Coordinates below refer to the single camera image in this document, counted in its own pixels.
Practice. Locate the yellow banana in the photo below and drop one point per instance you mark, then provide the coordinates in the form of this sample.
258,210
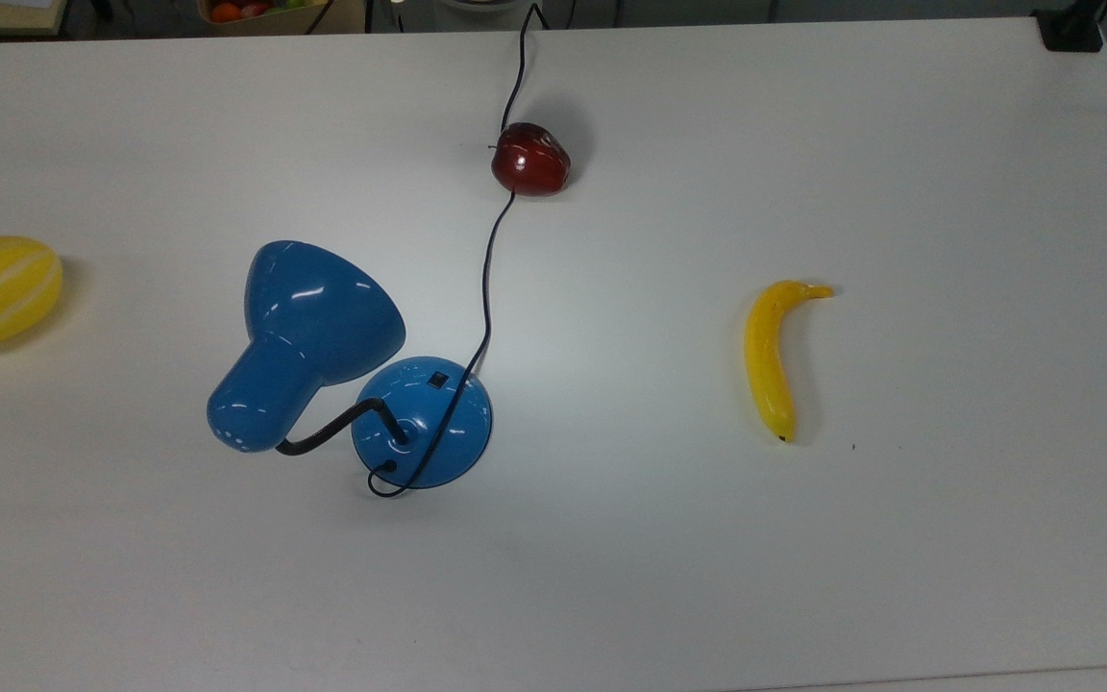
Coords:
767,360

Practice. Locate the dark red apple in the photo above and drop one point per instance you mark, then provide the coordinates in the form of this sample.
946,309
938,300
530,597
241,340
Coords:
529,161

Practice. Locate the black table clamp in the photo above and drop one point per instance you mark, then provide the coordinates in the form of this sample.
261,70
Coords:
1070,29

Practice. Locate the box of toy fruit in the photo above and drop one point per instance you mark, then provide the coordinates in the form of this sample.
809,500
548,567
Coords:
260,12

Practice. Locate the blue desk lamp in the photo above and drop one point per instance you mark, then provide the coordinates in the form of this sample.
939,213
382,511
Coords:
308,317

